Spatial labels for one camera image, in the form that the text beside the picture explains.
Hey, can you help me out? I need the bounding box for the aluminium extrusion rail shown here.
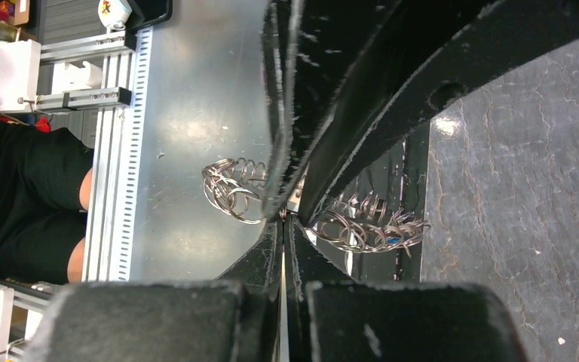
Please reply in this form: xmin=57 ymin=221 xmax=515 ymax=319
xmin=16 ymin=31 xmax=138 ymax=113

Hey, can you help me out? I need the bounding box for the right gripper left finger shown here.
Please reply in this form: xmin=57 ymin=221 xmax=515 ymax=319
xmin=23 ymin=222 xmax=283 ymax=361

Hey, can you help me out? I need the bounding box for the person in black clothes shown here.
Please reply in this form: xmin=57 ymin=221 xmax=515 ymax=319
xmin=0 ymin=120 xmax=94 ymax=284

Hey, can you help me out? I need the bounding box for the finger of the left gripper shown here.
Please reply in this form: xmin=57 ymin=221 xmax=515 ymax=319
xmin=261 ymin=1 xmax=400 ymax=218
xmin=299 ymin=1 xmax=579 ymax=225

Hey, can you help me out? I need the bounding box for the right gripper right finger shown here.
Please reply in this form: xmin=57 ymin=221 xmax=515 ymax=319
xmin=285 ymin=216 xmax=527 ymax=361

